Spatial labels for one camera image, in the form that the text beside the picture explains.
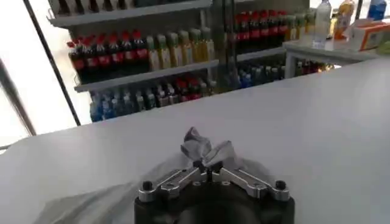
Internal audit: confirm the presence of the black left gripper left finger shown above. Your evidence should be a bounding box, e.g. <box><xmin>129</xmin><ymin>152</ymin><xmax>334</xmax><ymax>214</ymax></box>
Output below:
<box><xmin>137</xmin><ymin>159</ymin><xmax>209</xmax><ymax>203</ymax></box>

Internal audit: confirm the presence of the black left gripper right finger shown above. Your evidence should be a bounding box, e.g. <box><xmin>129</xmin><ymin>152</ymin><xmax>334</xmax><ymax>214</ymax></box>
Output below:
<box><xmin>208</xmin><ymin>161</ymin><xmax>291</xmax><ymax>202</ymax></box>

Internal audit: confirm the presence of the white shirt with colourful print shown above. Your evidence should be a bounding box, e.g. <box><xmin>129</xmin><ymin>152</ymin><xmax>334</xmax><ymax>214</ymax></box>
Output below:
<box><xmin>32</xmin><ymin>126</ymin><xmax>277</xmax><ymax>224</ymax></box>

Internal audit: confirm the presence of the shelf rack with bottles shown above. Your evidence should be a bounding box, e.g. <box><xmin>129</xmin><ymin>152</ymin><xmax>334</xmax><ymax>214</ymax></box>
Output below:
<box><xmin>47</xmin><ymin>0</ymin><xmax>336</xmax><ymax>123</ymax></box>

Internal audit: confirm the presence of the white side table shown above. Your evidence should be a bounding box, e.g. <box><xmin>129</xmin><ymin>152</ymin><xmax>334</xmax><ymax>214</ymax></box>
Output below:
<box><xmin>282</xmin><ymin>32</ymin><xmax>390</xmax><ymax>79</ymax></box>

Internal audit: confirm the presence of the thin dark pole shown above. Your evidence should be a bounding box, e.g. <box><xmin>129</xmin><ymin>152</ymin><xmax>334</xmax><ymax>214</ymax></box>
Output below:
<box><xmin>23</xmin><ymin>0</ymin><xmax>82</xmax><ymax>127</ymax></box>

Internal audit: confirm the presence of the clear plastic bottle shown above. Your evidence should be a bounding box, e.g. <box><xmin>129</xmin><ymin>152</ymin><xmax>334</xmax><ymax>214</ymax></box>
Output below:
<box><xmin>311</xmin><ymin>0</ymin><xmax>333</xmax><ymax>49</ymax></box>

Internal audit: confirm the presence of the orange drink bottle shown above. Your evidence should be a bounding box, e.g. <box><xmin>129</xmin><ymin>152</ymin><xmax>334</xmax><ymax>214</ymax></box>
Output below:
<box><xmin>333</xmin><ymin>0</ymin><xmax>356</xmax><ymax>41</ymax></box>

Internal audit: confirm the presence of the white and orange box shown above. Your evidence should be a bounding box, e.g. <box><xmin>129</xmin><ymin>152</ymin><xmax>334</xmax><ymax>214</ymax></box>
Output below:
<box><xmin>349</xmin><ymin>19</ymin><xmax>390</xmax><ymax>52</ymax></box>

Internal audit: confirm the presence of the blue bottle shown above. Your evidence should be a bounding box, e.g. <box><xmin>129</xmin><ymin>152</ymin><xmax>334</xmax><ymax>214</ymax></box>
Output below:
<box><xmin>366</xmin><ymin>0</ymin><xmax>388</xmax><ymax>21</ymax></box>

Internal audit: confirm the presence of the grey window frame post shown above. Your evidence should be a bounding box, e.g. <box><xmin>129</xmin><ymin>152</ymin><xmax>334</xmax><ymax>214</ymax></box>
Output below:
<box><xmin>0</xmin><ymin>58</ymin><xmax>37</xmax><ymax>137</ymax></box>

